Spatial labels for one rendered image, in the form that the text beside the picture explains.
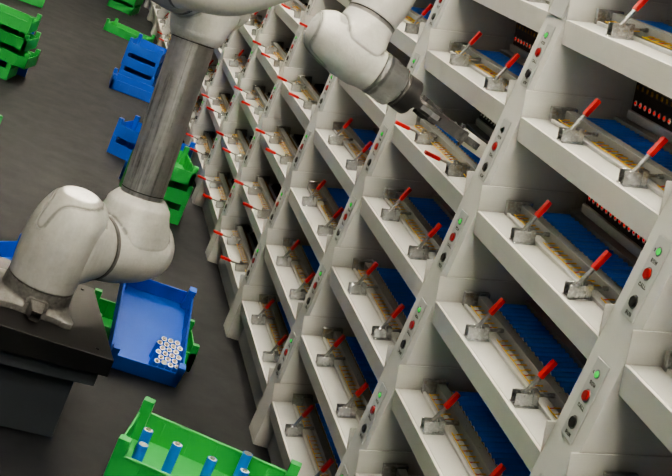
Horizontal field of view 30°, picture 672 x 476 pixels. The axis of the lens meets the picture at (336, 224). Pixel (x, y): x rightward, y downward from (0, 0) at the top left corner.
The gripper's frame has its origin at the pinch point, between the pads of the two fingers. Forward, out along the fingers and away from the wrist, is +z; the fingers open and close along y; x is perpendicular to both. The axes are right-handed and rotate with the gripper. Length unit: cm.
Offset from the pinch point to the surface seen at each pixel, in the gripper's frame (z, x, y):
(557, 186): 10.8, -3.4, -18.3
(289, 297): 17, 64, 78
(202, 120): 25, 74, 332
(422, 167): 2.8, 11.3, 22.3
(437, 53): -1.3, -10.6, 47.5
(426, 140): 3.9, 6.5, 32.9
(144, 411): -33, 70, -32
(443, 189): 2.5, 11.2, 4.8
